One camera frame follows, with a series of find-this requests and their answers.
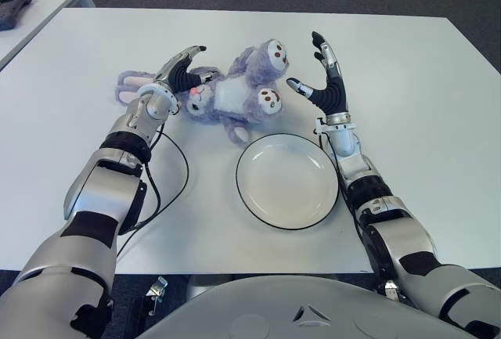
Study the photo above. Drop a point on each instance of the purple plush doll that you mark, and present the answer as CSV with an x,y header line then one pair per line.
x,y
238,92

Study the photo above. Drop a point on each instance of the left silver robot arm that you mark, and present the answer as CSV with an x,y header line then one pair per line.
x,y
86,206

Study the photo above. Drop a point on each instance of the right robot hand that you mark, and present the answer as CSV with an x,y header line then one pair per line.
x,y
330,88

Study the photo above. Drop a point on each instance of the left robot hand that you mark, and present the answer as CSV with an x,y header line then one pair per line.
x,y
178,74

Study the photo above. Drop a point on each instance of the white plate with black rim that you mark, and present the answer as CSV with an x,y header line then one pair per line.
x,y
287,180

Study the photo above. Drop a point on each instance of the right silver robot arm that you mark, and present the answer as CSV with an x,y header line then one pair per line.
x,y
403,233

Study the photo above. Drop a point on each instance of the silver robot torso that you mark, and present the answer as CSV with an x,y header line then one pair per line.
x,y
274,307

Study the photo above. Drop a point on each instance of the metal table clamp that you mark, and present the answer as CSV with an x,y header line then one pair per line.
x,y
390,290
156,288

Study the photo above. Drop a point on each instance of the black handheld controller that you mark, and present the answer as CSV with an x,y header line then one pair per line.
x,y
13,8

